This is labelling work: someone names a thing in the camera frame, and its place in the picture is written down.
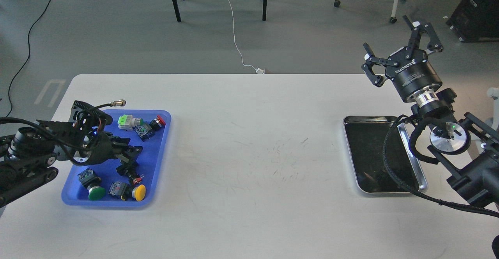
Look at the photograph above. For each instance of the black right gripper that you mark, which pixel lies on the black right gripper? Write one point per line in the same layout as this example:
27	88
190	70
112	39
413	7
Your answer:
414	73

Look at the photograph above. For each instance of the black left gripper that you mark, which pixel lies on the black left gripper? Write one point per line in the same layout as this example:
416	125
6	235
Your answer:
97	147

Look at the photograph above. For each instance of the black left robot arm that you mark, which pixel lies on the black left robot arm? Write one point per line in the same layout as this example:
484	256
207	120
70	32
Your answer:
27	157

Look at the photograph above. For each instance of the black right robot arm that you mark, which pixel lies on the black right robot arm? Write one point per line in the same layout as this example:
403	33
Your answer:
467	147

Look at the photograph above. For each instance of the silver metal tray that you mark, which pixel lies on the silver metal tray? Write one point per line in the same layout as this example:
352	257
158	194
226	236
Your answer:
370	142

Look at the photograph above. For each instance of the green white push button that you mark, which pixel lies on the green white push button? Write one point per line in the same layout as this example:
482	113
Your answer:
129	122

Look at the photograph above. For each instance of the yellow mushroom push button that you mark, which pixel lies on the yellow mushroom push button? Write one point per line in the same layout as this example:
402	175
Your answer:
125	191

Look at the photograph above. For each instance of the green mushroom push button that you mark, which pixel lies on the green mushroom push button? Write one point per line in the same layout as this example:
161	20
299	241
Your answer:
92	183

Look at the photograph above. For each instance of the black equipment case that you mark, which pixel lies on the black equipment case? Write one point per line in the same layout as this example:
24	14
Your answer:
476	21

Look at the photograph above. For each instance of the black push button switch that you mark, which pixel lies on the black push button switch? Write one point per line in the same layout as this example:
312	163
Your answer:
129	170

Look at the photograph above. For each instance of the red push button switch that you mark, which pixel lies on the red push button switch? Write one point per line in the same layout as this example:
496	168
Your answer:
145	130

